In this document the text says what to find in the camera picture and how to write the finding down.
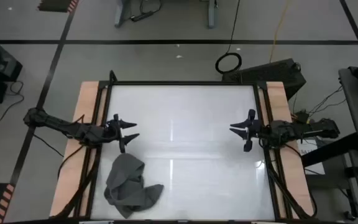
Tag black cable bundle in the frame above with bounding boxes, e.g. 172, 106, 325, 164
54, 144, 104, 218
267, 161, 318, 218

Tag black stand beam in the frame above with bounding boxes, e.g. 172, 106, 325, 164
301, 133, 358, 168

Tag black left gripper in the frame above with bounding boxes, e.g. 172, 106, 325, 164
101, 113, 140, 154

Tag black power strip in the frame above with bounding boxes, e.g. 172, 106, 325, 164
131, 11, 154, 22

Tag black hanging cable with coil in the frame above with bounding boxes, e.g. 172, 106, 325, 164
214, 0, 243, 75

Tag black metal table frame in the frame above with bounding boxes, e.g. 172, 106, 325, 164
73, 80, 295, 223

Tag grey desk leg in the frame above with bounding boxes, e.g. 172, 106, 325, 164
114, 0, 130, 28
208, 0, 219, 29

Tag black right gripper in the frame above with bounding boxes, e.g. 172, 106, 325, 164
229, 109, 272, 152

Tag yellow hanging cable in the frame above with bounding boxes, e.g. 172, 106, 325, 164
268, 0, 291, 63

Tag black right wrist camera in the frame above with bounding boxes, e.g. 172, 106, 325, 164
255, 123, 272, 140

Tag white paper sheet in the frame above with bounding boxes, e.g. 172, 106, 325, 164
296, 138, 326, 175

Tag thin black floor cable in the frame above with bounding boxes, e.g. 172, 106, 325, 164
0, 80, 25, 123

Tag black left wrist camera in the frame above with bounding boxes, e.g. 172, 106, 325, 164
103, 123, 117, 140

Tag grey waffle-weave towel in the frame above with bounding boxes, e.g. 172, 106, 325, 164
103, 152, 165, 220

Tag black computer tower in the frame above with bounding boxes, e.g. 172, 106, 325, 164
221, 58, 307, 101

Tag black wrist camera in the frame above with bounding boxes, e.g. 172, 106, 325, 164
255, 123, 272, 140
103, 123, 117, 140

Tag thin black cables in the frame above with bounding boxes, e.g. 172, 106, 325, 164
308, 85, 347, 118

